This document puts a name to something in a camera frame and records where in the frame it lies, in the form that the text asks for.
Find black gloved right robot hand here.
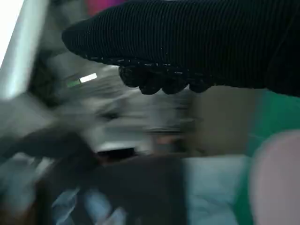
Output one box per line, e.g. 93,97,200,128
62,0,300,97

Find pink bowl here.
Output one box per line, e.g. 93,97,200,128
249,131,300,225

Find green cutting mat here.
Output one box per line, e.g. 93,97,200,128
234,90,300,225

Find person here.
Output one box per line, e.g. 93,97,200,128
35,154,249,225

